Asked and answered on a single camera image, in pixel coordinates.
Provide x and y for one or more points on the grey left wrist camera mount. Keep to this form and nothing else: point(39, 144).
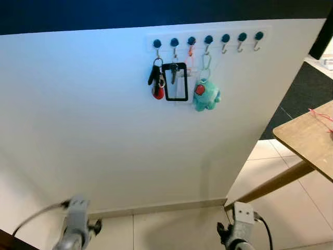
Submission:
point(78, 211)

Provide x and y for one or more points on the black frame tag with key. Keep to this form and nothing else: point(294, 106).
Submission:
point(166, 83)

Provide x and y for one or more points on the black screen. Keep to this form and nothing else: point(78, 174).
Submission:
point(323, 36)

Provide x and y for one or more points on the wooden table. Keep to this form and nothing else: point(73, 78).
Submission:
point(307, 140)

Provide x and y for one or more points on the blue knob metal hook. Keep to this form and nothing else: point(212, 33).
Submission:
point(242, 37)
point(258, 35)
point(208, 39)
point(157, 44)
point(191, 40)
point(225, 38)
point(174, 42)

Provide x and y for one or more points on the dark grey carpet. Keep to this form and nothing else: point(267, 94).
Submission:
point(304, 91)

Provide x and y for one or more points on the clear tag with orange loop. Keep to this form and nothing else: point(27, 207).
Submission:
point(191, 73)

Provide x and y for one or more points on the black key with red fob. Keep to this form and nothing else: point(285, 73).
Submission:
point(154, 75)

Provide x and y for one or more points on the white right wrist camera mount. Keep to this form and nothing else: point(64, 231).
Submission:
point(243, 212)

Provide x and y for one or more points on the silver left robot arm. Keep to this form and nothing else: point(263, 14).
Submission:
point(70, 240)

